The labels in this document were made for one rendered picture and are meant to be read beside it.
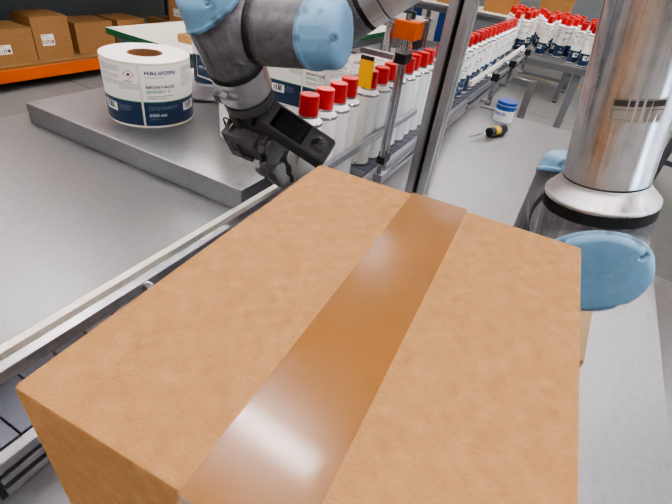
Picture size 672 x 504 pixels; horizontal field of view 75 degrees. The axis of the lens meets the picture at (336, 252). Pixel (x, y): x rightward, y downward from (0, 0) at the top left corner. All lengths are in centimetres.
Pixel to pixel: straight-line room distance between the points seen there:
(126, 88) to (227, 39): 62
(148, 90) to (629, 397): 108
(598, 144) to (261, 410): 42
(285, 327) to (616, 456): 51
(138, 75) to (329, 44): 68
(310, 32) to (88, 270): 50
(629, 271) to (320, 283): 37
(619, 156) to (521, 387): 32
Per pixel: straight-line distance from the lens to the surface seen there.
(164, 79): 114
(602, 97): 51
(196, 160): 100
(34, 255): 85
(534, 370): 27
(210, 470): 20
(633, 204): 54
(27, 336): 58
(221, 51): 57
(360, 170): 101
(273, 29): 53
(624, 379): 78
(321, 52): 52
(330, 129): 81
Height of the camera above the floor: 130
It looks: 35 degrees down
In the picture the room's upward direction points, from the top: 8 degrees clockwise
